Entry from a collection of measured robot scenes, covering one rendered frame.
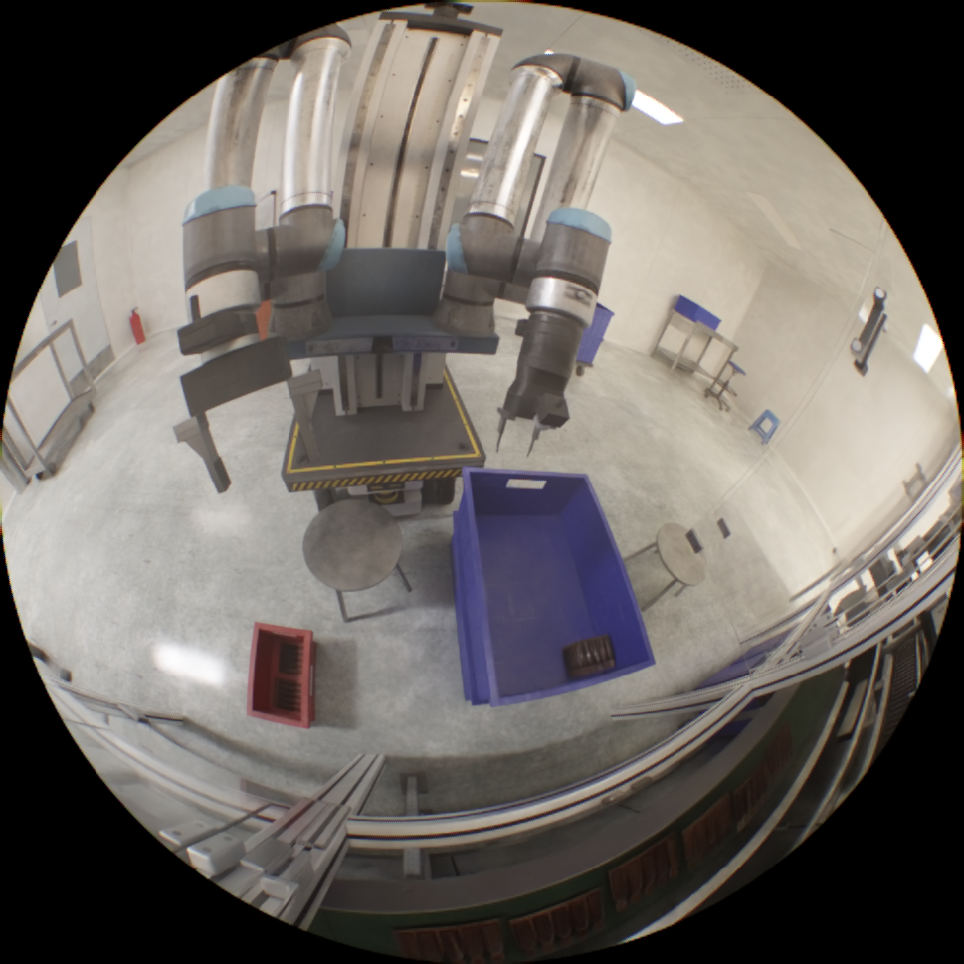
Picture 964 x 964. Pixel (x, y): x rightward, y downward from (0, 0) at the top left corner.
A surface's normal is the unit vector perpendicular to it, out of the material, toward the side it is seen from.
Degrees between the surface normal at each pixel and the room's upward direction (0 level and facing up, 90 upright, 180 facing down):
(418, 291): 90
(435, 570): 0
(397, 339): 90
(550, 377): 75
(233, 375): 66
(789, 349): 90
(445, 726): 0
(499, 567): 0
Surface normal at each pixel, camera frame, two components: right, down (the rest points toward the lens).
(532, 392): 0.26, 0.38
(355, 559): 0.20, -0.66
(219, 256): 0.72, 0.29
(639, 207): 0.14, 0.76
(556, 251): -0.58, 0.18
